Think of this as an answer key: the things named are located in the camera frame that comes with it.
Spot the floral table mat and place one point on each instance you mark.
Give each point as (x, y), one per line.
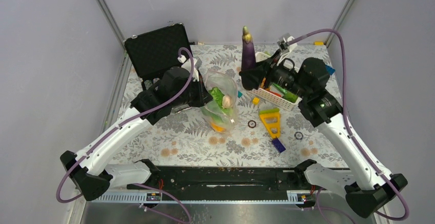
(186, 139)

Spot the green cucumber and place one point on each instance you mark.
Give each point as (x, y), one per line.
(280, 89)

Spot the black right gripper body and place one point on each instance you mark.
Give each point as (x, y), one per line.
(281, 76)

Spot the purple toy brick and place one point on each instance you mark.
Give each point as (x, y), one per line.
(278, 145)

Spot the clear zip top bag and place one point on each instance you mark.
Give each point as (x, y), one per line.
(227, 85)

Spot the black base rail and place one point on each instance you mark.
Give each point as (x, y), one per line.
(232, 184)

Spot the black poker chip case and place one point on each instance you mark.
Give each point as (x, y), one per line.
(153, 53)

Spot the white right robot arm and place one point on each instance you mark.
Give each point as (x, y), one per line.
(370, 185)

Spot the yellow bell pepper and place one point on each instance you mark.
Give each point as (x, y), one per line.
(217, 128)

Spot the small yellow toy block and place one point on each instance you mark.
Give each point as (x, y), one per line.
(255, 100)

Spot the purple eggplant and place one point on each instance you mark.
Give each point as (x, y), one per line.
(248, 51)

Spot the blue toy brick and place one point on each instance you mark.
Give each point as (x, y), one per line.
(330, 69)

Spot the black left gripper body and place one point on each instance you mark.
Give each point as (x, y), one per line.
(194, 96)

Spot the white plastic basket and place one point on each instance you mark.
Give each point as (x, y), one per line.
(268, 96)

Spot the green lettuce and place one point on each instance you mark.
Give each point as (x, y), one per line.
(216, 104)

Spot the green plastic piece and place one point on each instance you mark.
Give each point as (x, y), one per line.
(290, 97)

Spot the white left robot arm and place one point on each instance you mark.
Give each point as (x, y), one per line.
(90, 168)

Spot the yellow triangular plastic tool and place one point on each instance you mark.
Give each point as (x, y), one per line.
(271, 120)

